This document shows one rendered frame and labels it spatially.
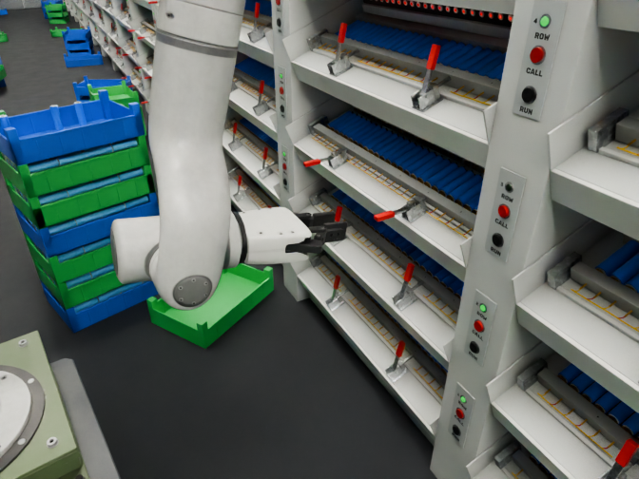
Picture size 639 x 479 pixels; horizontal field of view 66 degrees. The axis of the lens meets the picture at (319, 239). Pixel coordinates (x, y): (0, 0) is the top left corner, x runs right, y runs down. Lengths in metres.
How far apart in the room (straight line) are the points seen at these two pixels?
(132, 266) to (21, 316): 1.01
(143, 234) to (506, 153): 0.46
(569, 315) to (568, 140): 0.22
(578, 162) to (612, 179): 0.05
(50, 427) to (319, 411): 0.60
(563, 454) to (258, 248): 0.50
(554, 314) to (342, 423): 0.59
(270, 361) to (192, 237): 0.75
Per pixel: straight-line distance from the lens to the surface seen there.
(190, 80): 0.58
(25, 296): 1.71
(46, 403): 0.79
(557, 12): 0.61
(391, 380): 1.10
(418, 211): 0.86
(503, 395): 0.85
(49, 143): 1.28
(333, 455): 1.10
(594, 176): 0.61
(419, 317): 0.95
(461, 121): 0.74
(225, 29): 0.58
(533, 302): 0.72
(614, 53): 0.64
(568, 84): 0.60
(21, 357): 0.88
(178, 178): 0.57
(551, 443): 0.81
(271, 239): 0.68
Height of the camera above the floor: 0.89
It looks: 31 degrees down
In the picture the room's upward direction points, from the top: straight up
